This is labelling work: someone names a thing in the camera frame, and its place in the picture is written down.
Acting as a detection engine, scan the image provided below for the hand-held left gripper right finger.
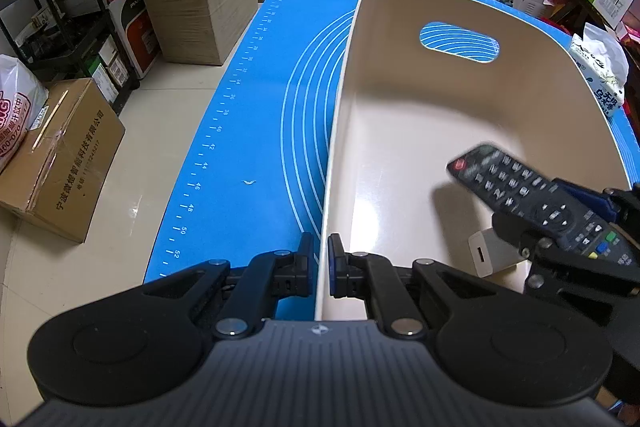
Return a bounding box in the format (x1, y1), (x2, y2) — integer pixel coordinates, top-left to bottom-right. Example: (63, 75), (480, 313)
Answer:
(327, 233), (501, 339)

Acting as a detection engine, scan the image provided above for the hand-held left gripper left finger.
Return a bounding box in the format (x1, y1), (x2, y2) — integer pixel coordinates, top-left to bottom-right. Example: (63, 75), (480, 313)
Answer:
(142, 232), (317, 341)

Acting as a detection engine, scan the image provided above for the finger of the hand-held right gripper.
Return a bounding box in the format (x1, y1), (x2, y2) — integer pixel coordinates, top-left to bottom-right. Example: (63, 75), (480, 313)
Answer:
(551, 178), (640, 235)
(491, 212), (640, 325)

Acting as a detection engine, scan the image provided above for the black remote control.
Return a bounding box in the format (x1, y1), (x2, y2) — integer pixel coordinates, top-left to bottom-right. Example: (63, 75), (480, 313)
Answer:
(446, 144), (640, 268)

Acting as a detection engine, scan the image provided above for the beige plastic storage bin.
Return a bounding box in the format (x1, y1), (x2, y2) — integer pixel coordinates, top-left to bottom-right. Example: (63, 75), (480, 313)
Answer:
(314, 0), (633, 414)

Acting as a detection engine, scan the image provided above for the white charger adapter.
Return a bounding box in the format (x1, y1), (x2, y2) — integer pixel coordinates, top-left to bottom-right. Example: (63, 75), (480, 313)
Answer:
(468, 229), (532, 279)

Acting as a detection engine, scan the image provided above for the white and blue tissue pack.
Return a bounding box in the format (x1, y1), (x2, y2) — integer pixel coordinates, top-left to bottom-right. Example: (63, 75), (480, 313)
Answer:
(569, 23), (629, 120)

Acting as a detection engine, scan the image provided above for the blue silicone baking mat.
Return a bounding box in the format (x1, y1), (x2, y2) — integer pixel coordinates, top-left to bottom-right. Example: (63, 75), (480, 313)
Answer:
(144, 0), (640, 322)

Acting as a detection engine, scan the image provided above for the brown printed cardboard box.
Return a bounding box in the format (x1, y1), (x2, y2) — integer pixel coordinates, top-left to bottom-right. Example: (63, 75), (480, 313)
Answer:
(0, 78), (126, 244)

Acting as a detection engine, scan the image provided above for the large wrapped cardboard box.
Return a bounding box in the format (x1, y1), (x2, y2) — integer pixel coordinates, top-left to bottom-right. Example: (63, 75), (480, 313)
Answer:
(135, 0), (261, 66)

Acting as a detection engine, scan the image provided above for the white and orange appliance box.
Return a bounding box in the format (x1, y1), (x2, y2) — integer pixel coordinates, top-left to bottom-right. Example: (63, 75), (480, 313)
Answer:
(107, 0), (163, 81)

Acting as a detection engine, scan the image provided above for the white red-print plastic bag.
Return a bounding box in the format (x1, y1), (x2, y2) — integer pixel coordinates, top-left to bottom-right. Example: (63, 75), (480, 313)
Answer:
(0, 53), (51, 174)

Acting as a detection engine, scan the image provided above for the black metal shelf cart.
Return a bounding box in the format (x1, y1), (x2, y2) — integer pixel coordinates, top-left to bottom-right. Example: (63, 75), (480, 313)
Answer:
(0, 0), (142, 115)

